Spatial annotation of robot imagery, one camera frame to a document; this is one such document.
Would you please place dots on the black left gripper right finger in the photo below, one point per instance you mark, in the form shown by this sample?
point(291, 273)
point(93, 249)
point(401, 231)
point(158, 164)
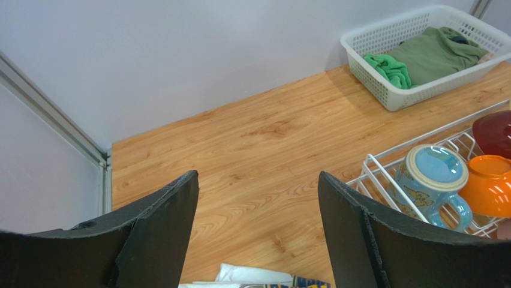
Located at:
point(372, 245)

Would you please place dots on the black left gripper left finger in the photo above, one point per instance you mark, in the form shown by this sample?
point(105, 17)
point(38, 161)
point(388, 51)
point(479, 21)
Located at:
point(143, 244)

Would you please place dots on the blue butterfly ceramic mug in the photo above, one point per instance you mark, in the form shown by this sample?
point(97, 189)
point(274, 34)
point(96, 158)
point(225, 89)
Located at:
point(429, 178)

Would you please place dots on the pink plastic cup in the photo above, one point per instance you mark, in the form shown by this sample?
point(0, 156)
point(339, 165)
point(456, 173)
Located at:
point(504, 230)

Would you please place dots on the white printed t-shirt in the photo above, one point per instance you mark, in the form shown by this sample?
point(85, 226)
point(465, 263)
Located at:
point(248, 277)

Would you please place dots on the orange ceramic bowl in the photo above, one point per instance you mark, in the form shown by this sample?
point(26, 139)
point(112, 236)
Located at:
point(487, 191)

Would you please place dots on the dark red ceramic bowl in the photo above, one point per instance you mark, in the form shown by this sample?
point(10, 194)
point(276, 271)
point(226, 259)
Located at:
point(492, 133)

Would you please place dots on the bright green towel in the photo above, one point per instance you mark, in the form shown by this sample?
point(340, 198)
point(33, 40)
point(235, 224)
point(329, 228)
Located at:
point(395, 72)

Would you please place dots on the white plastic laundry basket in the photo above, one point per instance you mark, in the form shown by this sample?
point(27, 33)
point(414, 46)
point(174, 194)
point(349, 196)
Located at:
point(386, 35)

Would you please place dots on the olive green shirt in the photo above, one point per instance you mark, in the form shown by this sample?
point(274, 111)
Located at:
point(437, 53)

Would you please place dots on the white wire dish rack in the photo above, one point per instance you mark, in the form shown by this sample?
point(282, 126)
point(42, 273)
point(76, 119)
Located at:
point(378, 171)

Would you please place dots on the left aluminium frame post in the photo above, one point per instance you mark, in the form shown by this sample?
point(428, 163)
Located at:
point(19, 84)

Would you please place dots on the aluminium frame post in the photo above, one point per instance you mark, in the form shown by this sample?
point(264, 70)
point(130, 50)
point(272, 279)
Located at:
point(479, 7)
point(19, 84)

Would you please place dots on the right aluminium frame post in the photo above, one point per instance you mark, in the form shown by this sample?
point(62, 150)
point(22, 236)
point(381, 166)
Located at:
point(479, 7)

